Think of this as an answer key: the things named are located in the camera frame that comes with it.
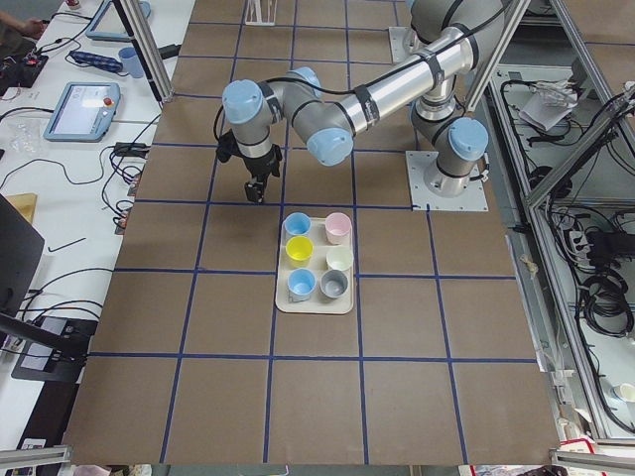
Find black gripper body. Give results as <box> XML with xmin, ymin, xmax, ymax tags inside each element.
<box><xmin>243</xmin><ymin>144</ymin><xmax>282</xmax><ymax>183</ymax></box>

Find light blue plastic cup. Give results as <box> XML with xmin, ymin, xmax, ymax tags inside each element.
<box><xmin>283</xmin><ymin>212</ymin><xmax>312</xmax><ymax>238</ymax></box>

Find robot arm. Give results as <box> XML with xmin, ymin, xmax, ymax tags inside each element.
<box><xmin>215</xmin><ymin>1</ymin><xmax>506</xmax><ymax>203</ymax></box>

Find yellow plastic cup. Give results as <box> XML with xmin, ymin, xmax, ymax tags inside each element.
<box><xmin>286</xmin><ymin>236</ymin><xmax>314</xmax><ymax>267</ymax></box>

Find pink plastic cup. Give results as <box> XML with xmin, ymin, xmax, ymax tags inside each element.
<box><xmin>324</xmin><ymin>212</ymin><xmax>352</xmax><ymax>245</ymax></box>

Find pale green plastic cup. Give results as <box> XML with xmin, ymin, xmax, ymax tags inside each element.
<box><xmin>326</xmin><ymin>246</ymin><xmax>354</xmax><ymax>272</ymax></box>

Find grey plastic cup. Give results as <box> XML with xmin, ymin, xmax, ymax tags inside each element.
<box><xmin>319</xmin><ymin>270</ymin><xmax>349</xmax><ymax>299</ymax></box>

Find blue cup on desk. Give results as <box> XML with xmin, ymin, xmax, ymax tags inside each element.
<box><xmin>118</xmin><ymin>47</ymin><xmax>145</xmax><ymax>78</ymax></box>

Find cream plastic tray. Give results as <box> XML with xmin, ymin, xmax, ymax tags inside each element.
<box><xmin>275</xmin><ymin>217</ymin><xmax>354</xmax><ymax>314</ymax></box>

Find black allen key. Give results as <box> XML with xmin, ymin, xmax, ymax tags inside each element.
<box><xmin>47</xmin><ymin>237</ymin><xmax>86</xmax><ymax>253</ymax></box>

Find blue plaid pouch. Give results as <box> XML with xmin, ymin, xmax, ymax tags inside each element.
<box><xmin>66</xmin><ymin>50</ymin><xmax>123</xmax><ymax>73</ymax></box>

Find near teach pendant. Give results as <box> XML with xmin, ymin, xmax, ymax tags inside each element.
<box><xmin>43</xmin><ymin>81</ymin><xmax>121</xmax><ymax>143</ymax></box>

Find teach pendant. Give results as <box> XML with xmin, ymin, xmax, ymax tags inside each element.
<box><xmin>85</xmin><ymin>1</ymin><xmax>130</xmax><ymax>43</ymax></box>
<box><xmin>43</xmin><ymin>81</ymin><xmax>121</xmax><ymax>143</ymax></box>

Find far teach pendant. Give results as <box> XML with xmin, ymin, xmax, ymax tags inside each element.
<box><xmin>85</xmin><ymin>1</ymin><xmax>130</xmax><ymax>43</ymax></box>

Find white wire cup rack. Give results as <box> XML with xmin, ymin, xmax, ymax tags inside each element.
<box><xmin>244</xmin><ymin>0</ymin><xmax>278</xmax><ymax>27</ymax></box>

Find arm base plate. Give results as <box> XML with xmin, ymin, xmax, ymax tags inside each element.
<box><xmin>406</xmin><ymin>151</ymin><xmax>489</xmax><ymax>212</ymax></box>
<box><xmin>388</xmin><ymin>27</ymin><xmax>421</xmax><ymax>64</ymax></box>

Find aluminium frame post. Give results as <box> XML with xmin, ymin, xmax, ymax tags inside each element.
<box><xmin>113</xmin><ymin>0</ymin><xmax>174</xmax><ymax>104</ymax></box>

